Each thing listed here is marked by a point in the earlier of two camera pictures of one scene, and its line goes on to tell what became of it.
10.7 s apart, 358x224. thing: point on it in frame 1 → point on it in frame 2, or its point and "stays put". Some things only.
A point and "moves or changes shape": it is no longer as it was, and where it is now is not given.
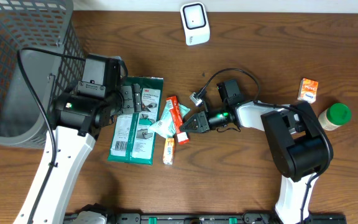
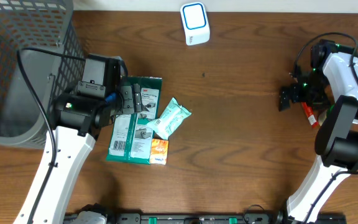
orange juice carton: x=168 y=152 → x=158 y=151
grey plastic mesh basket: x=9 y=112 stays put
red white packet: x=173 y=106 moves or changes shape
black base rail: x=220 y=218 stays put
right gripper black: x=202 y=123 → x=321 y=102
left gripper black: x=134 y=100 stays put
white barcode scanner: x=194 y=20 stays put
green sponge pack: x=133 y=137 stays put
